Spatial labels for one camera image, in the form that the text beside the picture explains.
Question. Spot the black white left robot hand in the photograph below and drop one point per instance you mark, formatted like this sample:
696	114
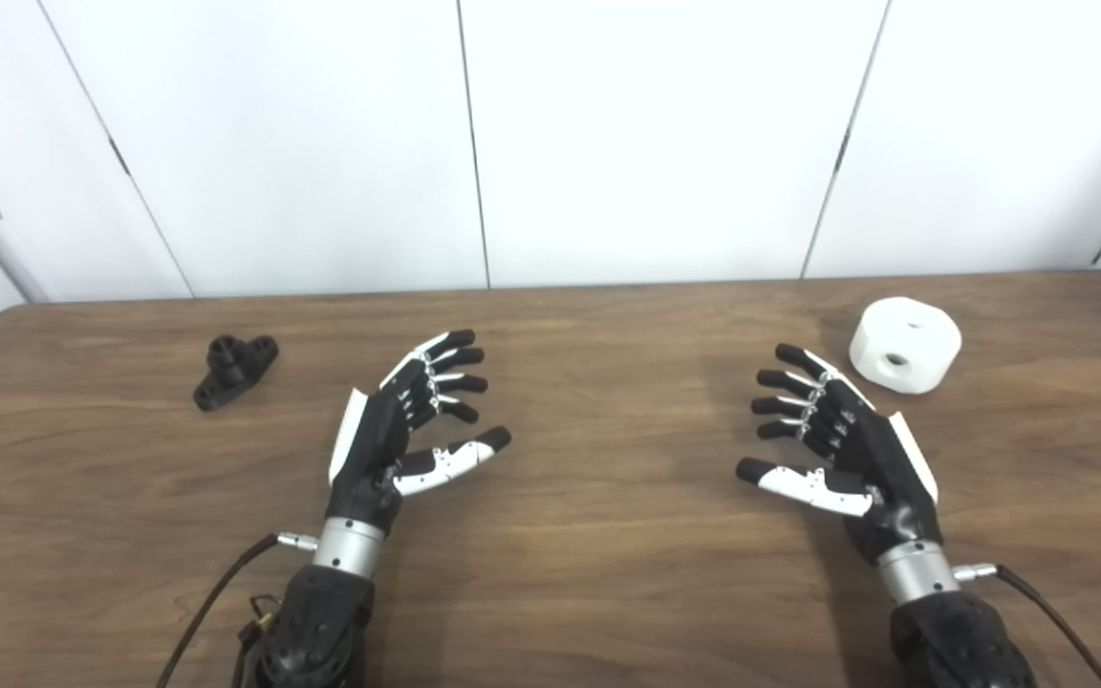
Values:
371	449

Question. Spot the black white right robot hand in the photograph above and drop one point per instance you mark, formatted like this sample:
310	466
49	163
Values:
880	459

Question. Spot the round white cylinder piece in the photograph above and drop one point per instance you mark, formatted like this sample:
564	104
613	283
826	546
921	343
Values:
904	334

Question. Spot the black flanged holder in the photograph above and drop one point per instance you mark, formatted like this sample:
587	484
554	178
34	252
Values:
230	368

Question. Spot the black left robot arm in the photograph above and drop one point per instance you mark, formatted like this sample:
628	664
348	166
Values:
316	631

